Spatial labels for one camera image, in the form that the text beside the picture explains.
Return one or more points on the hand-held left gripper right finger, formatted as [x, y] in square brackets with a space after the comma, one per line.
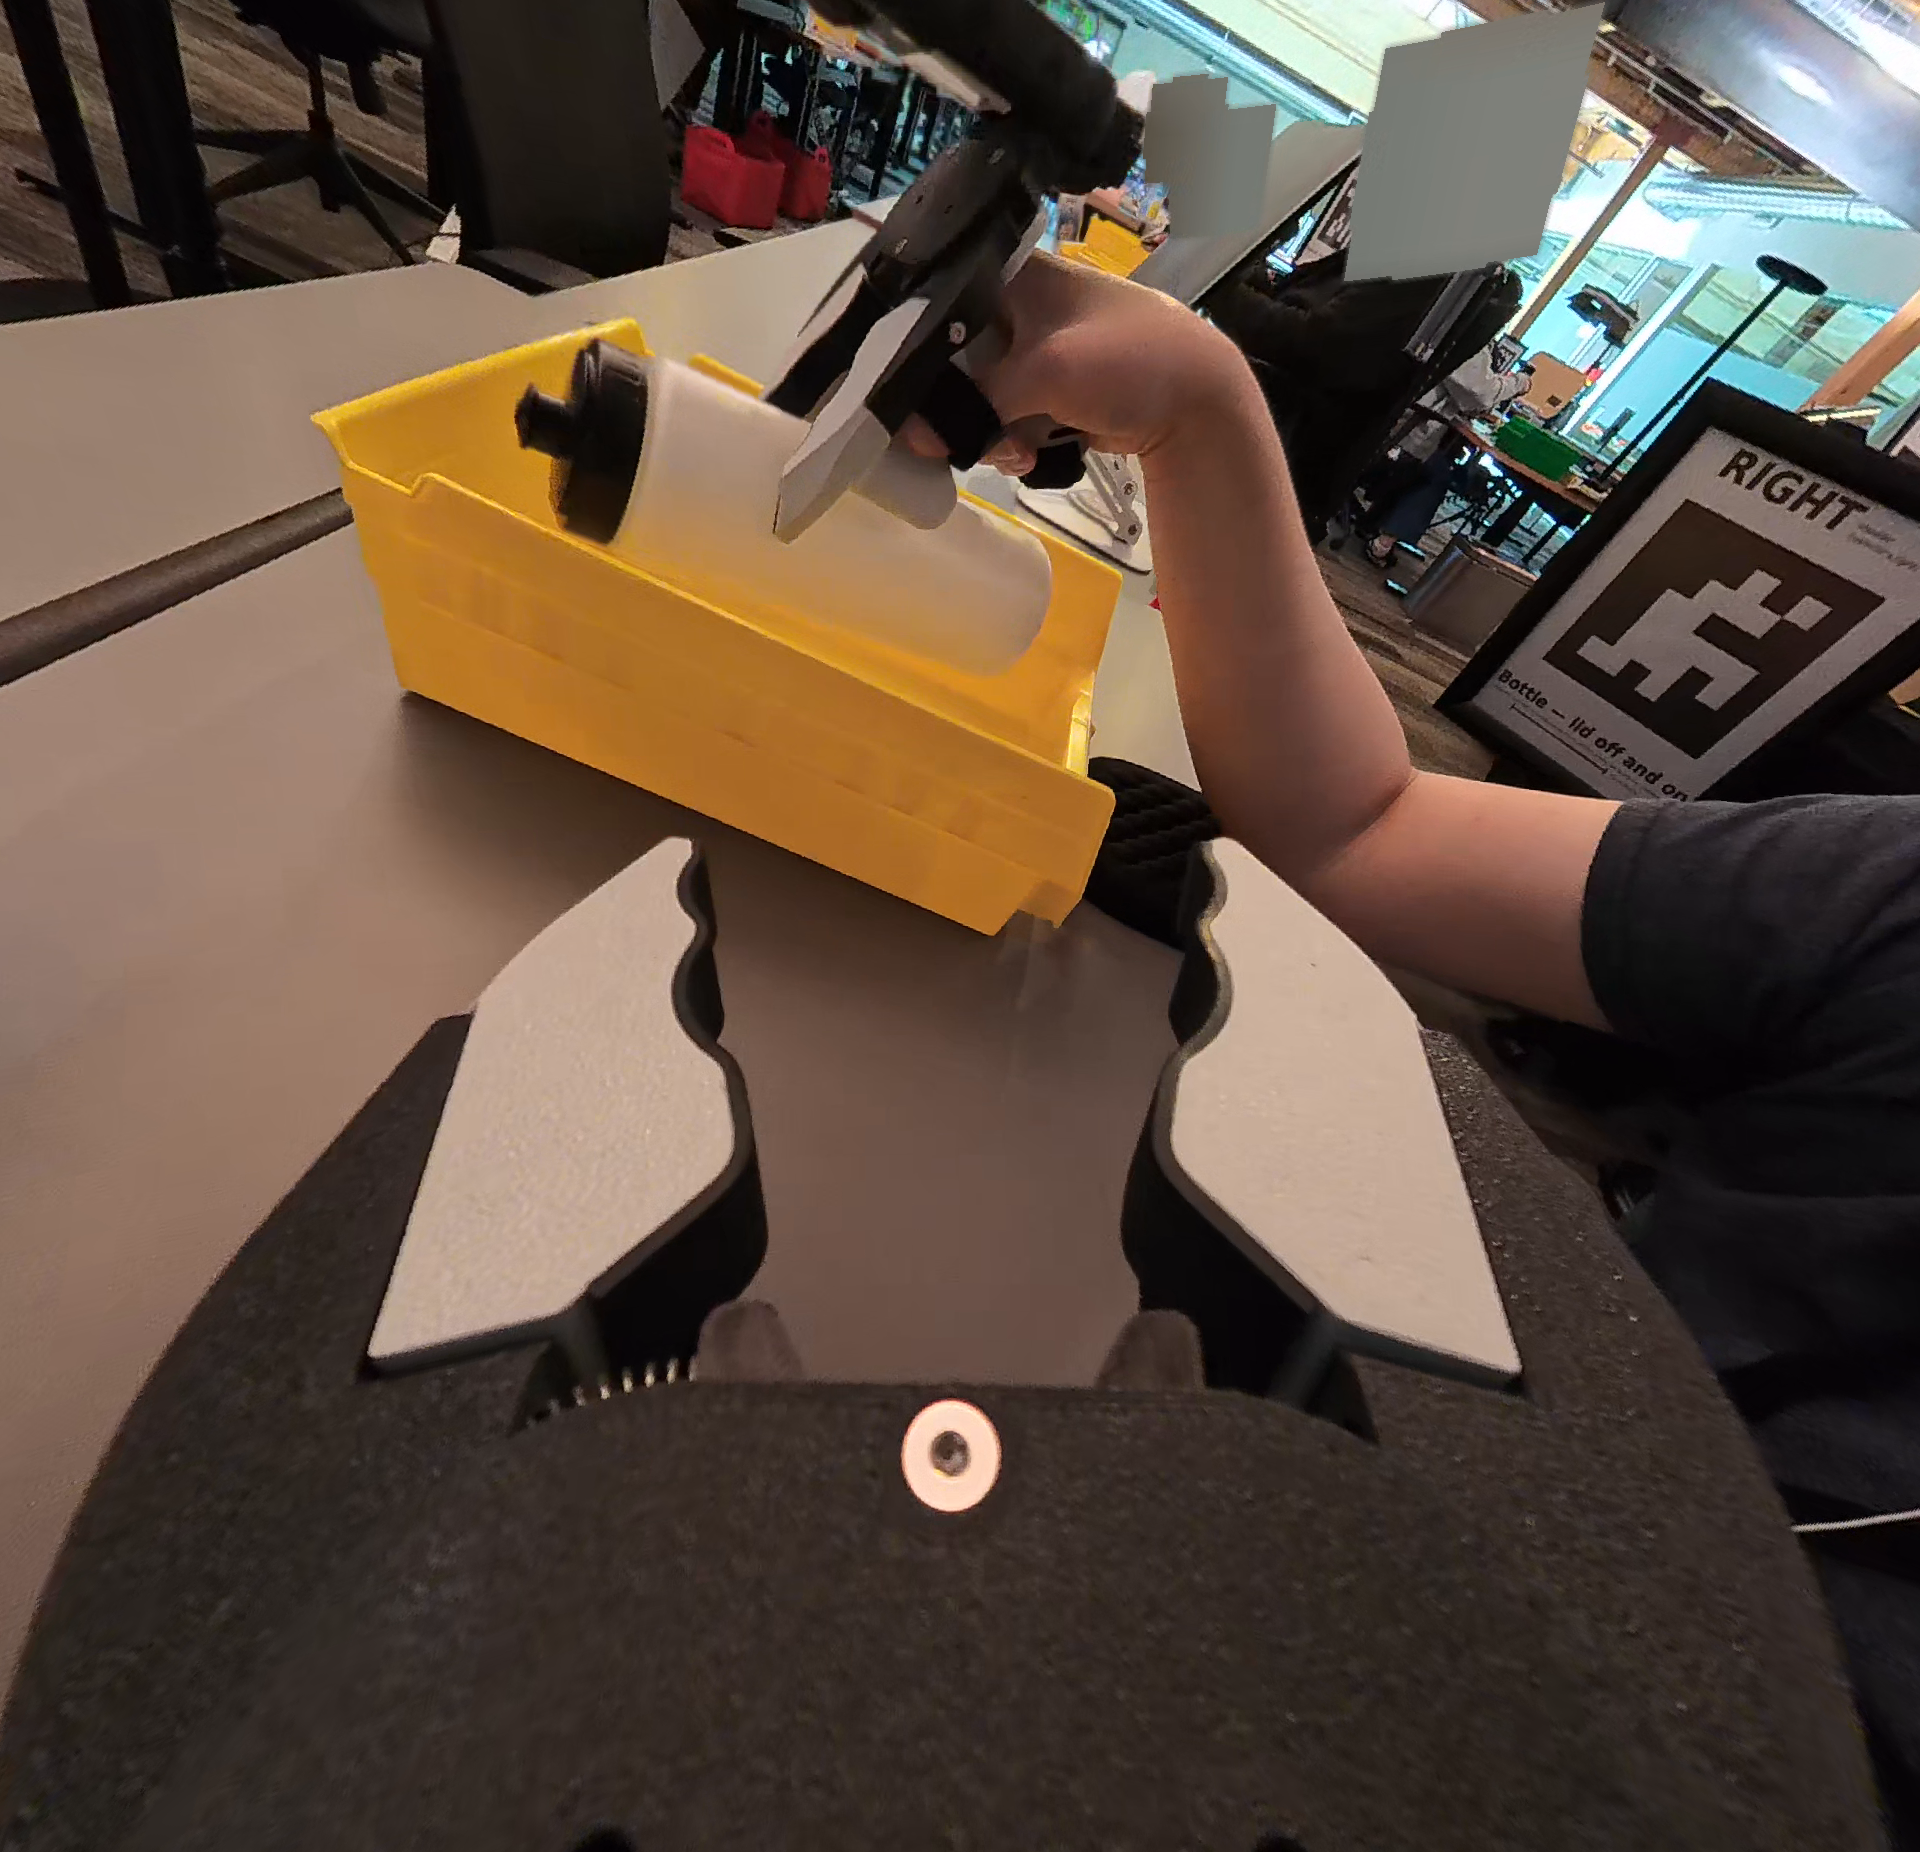
[1352, 1147]

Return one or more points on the red storage boxes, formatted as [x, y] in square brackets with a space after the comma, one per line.
[737, 172]

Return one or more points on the person's right forearm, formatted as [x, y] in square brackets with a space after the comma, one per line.
[1291, 712]

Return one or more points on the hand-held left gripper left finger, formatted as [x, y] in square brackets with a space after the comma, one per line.
[572, 1133]

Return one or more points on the black bottle lid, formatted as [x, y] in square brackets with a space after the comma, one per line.
[587, 444]

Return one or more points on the person's right hand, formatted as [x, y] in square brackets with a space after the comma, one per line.
[1111, 353]

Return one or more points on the white plastic bottle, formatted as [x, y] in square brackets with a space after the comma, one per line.
[899, 562]

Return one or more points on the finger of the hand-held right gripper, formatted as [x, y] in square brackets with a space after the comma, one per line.
[871, 278]
[856, 413]

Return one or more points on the yellow plastic bin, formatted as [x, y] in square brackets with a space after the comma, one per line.
[722, 744]

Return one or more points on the black textured pad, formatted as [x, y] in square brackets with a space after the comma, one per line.
[1148, 847]

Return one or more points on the black framed tag sign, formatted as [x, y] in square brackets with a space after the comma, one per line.
[1741, 593]

